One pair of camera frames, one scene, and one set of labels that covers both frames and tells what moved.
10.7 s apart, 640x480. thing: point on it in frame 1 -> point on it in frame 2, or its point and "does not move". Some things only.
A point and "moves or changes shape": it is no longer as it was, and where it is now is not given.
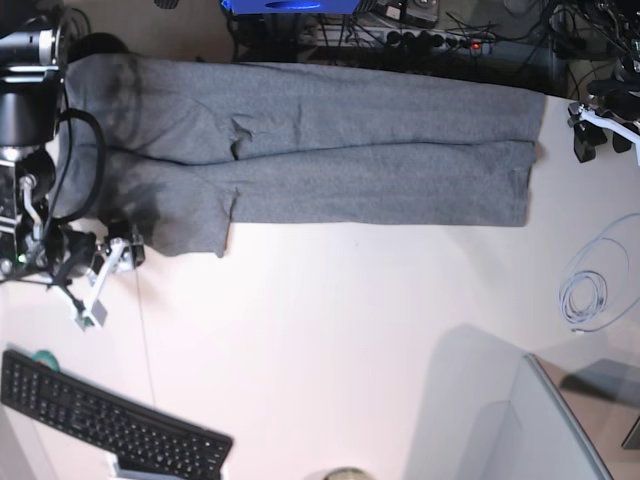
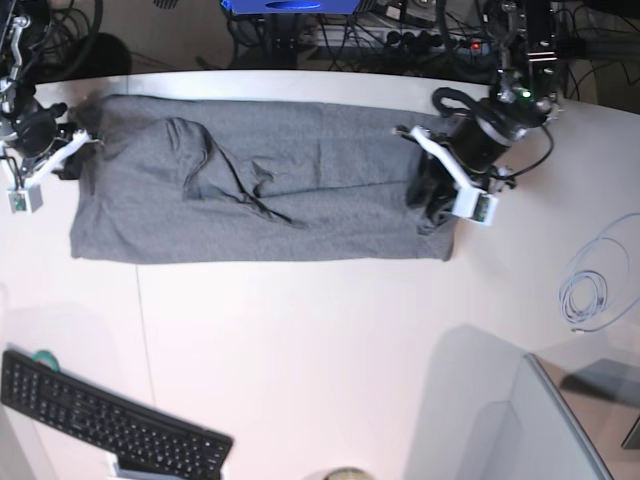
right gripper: (614, 97) -> (474, 142)
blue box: (285, 7) does not move
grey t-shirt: (193, 149) moves or changes shape
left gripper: (76, 250) -> (34, 131)
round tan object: (347, 473) does not move
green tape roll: (47, 358) does not move
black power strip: (439, 40) does not move
